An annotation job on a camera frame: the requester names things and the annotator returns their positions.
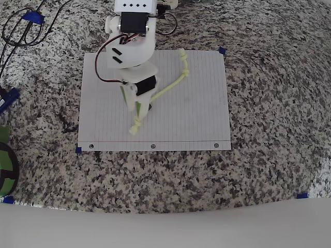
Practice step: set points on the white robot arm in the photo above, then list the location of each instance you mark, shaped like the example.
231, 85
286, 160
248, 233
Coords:
137, 51

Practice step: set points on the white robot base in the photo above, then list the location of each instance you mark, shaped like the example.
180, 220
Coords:
171, 3

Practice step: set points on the lined white paper sheet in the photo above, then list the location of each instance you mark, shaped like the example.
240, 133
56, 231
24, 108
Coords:
194, 116

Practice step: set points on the blue USB hub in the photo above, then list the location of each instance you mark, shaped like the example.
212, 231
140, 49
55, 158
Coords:
11, 96

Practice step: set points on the green and black camera mount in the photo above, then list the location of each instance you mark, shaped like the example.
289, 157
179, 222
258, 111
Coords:
7, 165

